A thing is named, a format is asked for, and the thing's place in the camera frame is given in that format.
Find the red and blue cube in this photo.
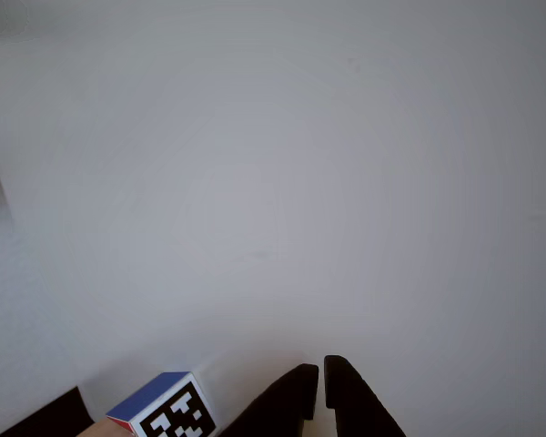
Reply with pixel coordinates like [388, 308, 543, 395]
[105, 371, 217, 437]

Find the black flat object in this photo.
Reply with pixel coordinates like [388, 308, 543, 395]
[0, 385, 95, 437]

